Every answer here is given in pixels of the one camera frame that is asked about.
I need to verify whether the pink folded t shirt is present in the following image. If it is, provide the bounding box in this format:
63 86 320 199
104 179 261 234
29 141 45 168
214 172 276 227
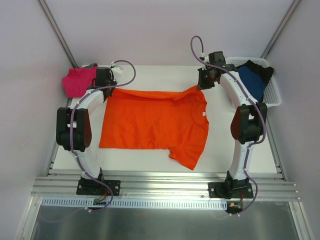
62 66 98 98

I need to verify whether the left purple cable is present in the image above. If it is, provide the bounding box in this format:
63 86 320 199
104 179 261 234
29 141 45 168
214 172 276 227
69 59 137 213

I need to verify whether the white plastic basket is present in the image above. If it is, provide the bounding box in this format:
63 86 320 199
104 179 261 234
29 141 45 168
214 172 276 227
226 56 282 108

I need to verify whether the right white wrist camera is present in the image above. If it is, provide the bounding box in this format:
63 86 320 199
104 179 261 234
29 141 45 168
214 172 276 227
199 52 210 64

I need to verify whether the black t shirt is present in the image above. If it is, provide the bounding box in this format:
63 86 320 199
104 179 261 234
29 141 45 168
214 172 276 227
243 60 274 85

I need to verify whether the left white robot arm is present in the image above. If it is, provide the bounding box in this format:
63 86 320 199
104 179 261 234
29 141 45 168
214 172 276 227
56 64 124 194

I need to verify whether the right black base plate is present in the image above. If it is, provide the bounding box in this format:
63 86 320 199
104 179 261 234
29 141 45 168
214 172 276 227
208 182 254 200

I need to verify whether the grey folded t shirt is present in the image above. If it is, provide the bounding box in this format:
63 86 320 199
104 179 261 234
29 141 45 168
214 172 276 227
83 63 98 71

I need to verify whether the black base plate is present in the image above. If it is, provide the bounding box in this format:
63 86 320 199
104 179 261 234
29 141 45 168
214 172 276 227
208 182 254 200
76 178 121 196

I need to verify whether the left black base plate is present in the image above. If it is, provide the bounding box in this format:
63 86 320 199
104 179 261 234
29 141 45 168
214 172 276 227
76 178 121 196

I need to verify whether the aluminium mounting rail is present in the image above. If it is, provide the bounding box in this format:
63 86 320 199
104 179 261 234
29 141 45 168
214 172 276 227
31 169 303 202

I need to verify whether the orange t shirt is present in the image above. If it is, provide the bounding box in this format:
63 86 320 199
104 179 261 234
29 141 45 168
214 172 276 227
99 86 210 170

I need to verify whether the white slotted cable duct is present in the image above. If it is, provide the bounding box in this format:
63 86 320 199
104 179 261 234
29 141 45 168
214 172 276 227
41 196 227 210

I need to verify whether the blue t shirt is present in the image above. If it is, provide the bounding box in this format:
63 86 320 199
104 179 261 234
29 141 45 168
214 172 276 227
237 66 267 102

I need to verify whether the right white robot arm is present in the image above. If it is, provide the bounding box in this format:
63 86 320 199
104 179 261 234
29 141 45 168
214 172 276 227
197 51 268 200

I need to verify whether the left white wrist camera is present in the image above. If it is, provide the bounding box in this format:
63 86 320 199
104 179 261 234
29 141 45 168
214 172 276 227
110 63 124 82

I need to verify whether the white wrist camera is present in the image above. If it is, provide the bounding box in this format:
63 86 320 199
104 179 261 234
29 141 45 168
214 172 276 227
199 52 210 64
110 63 124 82

